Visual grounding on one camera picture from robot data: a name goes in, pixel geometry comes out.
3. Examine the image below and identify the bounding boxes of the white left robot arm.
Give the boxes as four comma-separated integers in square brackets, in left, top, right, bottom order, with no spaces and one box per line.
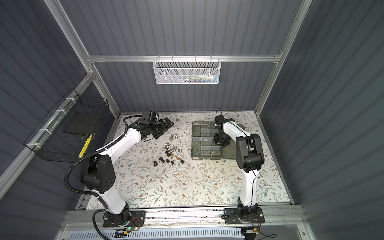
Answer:
[80,117,174,215]

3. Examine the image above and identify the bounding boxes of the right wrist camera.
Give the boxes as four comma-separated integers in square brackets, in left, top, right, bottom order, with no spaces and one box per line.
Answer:
[215,115,226,125]

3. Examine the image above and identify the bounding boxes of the translucent green organizer box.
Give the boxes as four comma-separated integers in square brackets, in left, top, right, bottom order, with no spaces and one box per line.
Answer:
[191,121,236,160]

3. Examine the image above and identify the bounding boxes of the shiny silver nut pair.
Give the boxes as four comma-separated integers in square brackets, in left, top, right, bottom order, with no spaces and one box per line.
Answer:
[173,146,183,153]

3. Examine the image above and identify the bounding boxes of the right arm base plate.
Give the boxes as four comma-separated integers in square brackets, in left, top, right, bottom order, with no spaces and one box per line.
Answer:
[221,205,265,225]

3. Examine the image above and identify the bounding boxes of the white wire mesh basket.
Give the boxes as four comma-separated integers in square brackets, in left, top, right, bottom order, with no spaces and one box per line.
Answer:
[153,60,222,85]

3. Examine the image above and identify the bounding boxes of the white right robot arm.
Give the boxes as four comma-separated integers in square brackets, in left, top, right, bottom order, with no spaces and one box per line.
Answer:
[214,119,265,208]

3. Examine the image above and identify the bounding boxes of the black wire basket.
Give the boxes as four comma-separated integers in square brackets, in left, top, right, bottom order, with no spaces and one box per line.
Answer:
[24,92,115,163]

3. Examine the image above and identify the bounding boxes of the aluminium front rail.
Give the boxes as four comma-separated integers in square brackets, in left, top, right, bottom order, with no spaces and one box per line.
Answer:
[60,205,308,231]

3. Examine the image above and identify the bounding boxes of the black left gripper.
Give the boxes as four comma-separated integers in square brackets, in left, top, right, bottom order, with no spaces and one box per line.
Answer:
[149,117,174,139]

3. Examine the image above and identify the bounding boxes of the black corrugated cable hose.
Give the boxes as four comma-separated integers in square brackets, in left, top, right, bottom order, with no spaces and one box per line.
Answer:
[64,151,103,199]

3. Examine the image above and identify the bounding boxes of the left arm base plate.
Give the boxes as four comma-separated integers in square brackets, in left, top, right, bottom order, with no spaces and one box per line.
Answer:
[103,210,147,228]

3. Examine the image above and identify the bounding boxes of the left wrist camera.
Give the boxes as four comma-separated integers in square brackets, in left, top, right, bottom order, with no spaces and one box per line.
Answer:
[141,109,160,123]

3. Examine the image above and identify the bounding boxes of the yellow marker pen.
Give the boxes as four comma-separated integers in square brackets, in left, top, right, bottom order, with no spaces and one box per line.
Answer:
[79,135,93,158]

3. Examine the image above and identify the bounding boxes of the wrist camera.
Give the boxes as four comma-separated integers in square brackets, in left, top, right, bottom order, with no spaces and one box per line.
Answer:
[141,109,160,123]
[215,115,226,125]

